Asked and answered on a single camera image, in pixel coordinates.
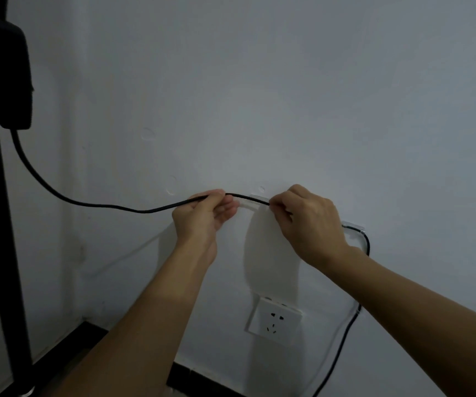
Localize person's left hand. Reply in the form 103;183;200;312
172;189;240;266

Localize person's right hand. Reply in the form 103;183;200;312
268;184;351;272

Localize black cable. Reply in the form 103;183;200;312
10;129;371;397

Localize person's left forearm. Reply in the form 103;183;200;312
51;240;218;397

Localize person's right forearm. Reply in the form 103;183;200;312
317;245;476;397

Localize black stand pole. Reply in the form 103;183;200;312
0;0;36;397

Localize black power adapter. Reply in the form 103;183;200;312
0;11;34;131

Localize white wall socket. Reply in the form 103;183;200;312
244;296;304;347

